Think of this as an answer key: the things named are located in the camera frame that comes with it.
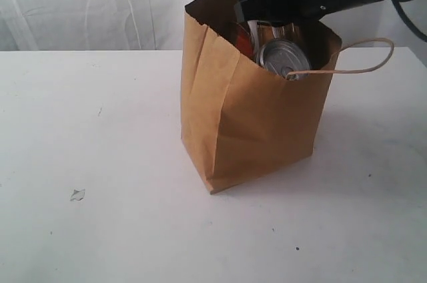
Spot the brown coffee pouch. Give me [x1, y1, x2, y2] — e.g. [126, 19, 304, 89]
[230, 22, 254, 59]

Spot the silver pull-tab tin can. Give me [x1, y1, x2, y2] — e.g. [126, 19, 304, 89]
[256, 39, 312, 81]

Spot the brown paper bag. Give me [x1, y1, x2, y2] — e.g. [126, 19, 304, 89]
[181, 0, 344, 194]

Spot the small clear plastic scrap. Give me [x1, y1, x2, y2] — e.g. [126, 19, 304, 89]
[70, 189, 85, 202]

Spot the spaghetti pasta package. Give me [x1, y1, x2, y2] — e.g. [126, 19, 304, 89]
[246, 0, 298, 48]

